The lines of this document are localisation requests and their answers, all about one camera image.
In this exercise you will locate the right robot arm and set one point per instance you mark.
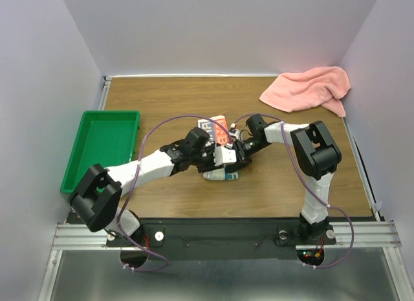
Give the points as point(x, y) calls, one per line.
point(314, 155)

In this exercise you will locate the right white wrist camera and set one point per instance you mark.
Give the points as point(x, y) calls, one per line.
point(234, 132)

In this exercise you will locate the green plastic tray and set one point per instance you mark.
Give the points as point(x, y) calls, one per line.
point(104, 137)

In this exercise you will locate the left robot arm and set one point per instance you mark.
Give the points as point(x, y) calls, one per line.
point(96, 197)

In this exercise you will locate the aluminium frame rail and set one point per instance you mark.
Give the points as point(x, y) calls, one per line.
point(83, 267)

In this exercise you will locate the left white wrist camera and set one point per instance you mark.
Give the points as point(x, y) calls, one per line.
point(223, 156)

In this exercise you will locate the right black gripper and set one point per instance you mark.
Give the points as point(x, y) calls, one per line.
point(242, 159)

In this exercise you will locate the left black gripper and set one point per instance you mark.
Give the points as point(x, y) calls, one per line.
point(210, 166)

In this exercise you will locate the pink towel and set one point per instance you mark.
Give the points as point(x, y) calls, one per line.
point(298, 91)

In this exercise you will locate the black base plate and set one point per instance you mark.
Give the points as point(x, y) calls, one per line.
point(228, 238)

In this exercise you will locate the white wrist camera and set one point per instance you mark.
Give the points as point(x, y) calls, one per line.
point(223, 156)
point(234, 132)

